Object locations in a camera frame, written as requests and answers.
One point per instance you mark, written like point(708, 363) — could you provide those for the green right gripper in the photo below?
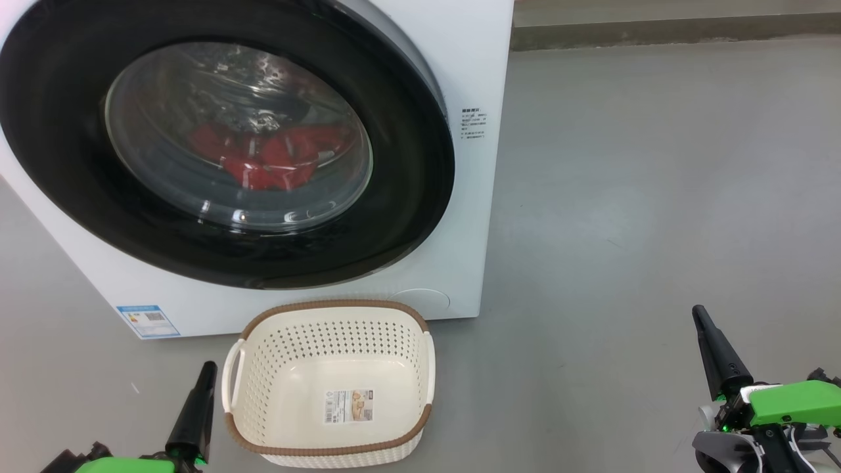
point(795, 404)

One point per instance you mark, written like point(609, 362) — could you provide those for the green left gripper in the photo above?
point(131, 466)

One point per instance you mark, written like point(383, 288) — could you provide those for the red and white shirt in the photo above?
point(263, 164)

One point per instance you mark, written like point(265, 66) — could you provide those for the black round washer door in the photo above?
point(407, 197)

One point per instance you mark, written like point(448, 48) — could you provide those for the cream perforated laundry basket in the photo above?
point(295, 394)

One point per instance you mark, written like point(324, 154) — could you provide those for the printed paper label sticker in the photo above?
point(348, 406)

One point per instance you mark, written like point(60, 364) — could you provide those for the white front-load washing machine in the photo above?
point(460, 230)

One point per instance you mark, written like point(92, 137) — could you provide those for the washing machine drum opening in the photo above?
point(217, 85)

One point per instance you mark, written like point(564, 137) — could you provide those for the blue energy label sticker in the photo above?
point(148, 322)

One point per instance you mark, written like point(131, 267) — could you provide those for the round white filter cover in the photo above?
point(427, 299)

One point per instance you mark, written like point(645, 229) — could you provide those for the grey skirting board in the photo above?
point(657, 33)

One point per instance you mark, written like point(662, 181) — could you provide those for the small printed text sticker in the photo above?
point(474, 123)

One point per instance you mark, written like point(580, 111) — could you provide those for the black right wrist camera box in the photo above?
point(824, 378)

